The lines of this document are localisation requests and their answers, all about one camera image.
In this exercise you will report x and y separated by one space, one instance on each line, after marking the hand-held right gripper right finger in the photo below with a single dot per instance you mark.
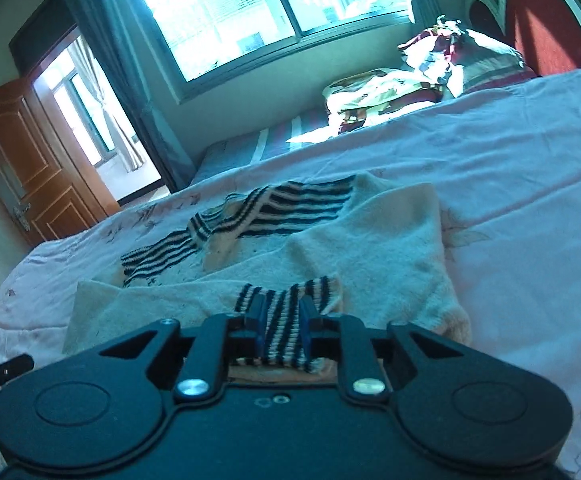
306 327

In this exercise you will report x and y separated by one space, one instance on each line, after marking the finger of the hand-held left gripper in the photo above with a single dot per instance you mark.
5 370

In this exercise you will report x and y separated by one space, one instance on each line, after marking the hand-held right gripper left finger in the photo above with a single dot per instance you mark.
257 327

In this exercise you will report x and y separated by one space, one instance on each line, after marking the cream sweater with striped trim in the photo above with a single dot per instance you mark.
370 255

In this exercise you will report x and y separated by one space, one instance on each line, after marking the striped mattress cover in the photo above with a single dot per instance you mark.
250 147

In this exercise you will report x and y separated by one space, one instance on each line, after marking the brown wooden door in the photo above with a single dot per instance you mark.
25 160

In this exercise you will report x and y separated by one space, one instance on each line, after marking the folded floral quilt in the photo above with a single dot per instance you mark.
370 95

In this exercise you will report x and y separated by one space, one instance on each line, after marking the white balcony curtain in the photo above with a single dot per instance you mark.
113 110

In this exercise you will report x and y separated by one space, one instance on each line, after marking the pink floral bed sheet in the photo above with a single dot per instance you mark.
520 175

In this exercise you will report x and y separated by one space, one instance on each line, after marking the balcony window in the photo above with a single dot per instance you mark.
88 110

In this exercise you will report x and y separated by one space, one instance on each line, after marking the long blue curtain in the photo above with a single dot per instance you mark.
120 70

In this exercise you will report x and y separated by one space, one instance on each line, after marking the large sliding window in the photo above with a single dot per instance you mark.
235 15

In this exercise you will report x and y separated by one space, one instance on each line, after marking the red patterned pillow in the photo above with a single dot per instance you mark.
475 62

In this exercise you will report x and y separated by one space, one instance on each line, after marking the red and white headboard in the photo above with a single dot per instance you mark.
545 15

